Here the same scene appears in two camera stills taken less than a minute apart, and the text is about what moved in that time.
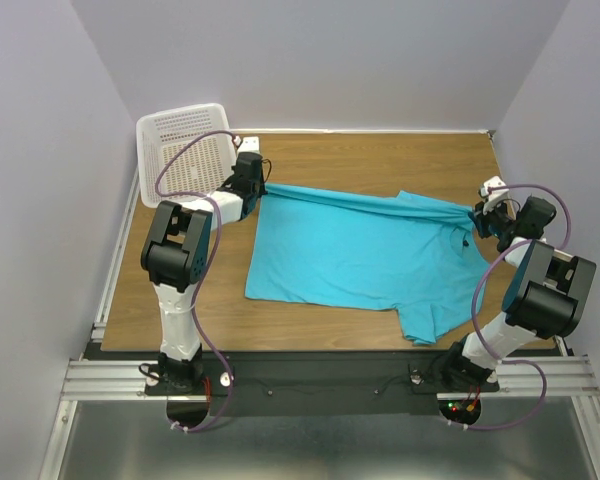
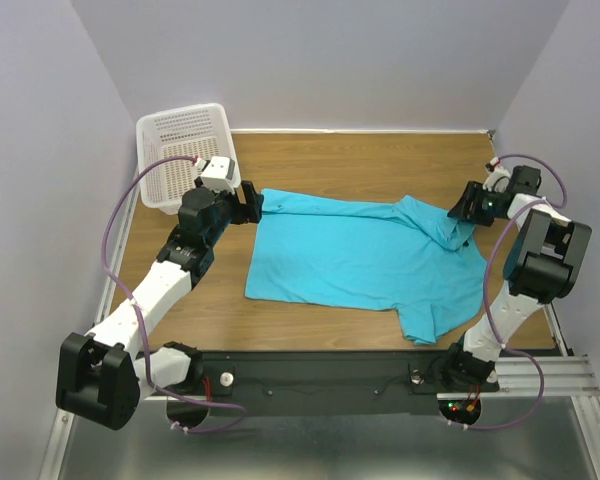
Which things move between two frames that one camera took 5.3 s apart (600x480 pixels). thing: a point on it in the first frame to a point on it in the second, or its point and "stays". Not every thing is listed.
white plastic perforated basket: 183,151 stays
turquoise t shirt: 406,253 stays
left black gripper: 255,186 to 241,205
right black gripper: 483,219 to 478,204
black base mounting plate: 303,383 stays
